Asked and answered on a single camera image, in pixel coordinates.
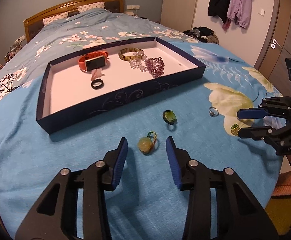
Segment gold green gem ring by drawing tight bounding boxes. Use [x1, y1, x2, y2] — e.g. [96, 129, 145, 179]
[230, 123, 241, 136]

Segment large green stone ring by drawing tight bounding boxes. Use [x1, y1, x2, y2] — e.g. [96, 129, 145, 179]
[162, 109, 178, 132]

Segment yellow jade flower pendant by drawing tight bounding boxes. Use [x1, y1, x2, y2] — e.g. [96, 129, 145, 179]
[137, 131, 157, 155]

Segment purple garnet bead bracelet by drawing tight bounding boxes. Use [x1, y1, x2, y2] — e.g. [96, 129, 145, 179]
[145, 56, 166, 79]

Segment clear crystal bead bracelet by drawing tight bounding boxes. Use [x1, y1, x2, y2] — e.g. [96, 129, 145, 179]
[128, 52, 149, 73]

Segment black ring band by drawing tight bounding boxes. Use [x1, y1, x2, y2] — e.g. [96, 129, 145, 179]
[91, 79, 104, 90]

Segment pink butterfly ring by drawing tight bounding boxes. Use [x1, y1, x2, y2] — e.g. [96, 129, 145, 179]
[90, 68, 106, 81]

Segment yellow trousers leg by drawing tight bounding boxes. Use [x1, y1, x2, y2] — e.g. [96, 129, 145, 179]
[265, 196, 291, 235]

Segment light blue floral blanket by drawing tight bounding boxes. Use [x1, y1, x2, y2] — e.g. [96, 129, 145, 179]
[0, 41, 283, 239]

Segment wooden door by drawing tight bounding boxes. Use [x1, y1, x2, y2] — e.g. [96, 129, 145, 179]
[254, 0, 291, 96]

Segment pile of dark clothes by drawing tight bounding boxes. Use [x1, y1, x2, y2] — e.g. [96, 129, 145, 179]
[183, 27, 219, 44]

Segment purple hanging jacket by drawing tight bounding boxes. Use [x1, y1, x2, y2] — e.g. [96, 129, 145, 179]
[222, 0, 252, 31]

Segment black hanging jacket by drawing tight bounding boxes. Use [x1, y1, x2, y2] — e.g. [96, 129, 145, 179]
[208, 0, 231, 23]

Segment dark blue shallow tray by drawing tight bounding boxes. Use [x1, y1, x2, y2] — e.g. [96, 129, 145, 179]
[36, 36, 206, 134]

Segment amber tortoise bangle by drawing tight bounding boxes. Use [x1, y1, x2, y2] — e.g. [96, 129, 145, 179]
[118, 47, 144, 61]

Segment orange smart watch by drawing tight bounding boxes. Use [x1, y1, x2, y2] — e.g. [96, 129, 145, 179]
[78, 51, 109, 72]

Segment cluttered nightstand items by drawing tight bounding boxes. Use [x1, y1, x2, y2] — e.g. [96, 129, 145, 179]
[4, 35, 26, 62]

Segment wooden headboard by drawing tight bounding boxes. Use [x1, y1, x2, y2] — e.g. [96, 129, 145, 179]
[23, 0, 124, 42]

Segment grey-blue floral duvet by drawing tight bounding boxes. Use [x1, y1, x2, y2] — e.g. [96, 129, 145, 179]
[0, 9, 197, 100]

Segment right floral pillow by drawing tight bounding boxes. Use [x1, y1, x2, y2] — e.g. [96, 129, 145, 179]
[77, 2, 105, 13]

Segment floral pillow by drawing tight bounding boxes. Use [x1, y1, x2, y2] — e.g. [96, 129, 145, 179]
[43, 12, 68, 27]
[77, 2, 105, 13]

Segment left floral pillow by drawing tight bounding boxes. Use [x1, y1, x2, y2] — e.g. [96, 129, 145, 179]
[43, 12, 68, 27]

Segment silver door handle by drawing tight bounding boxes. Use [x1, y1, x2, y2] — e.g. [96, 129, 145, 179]
[271, 38, 291, 55]

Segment white light switch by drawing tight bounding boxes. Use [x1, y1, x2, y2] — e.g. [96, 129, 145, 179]
[258, 8, 265, 16]

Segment black cable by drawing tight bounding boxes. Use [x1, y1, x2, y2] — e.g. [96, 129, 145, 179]
[0, 73, 19, 107]

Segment wall power socket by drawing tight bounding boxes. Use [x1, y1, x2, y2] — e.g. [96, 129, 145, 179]
[126, 5, 140, 10]

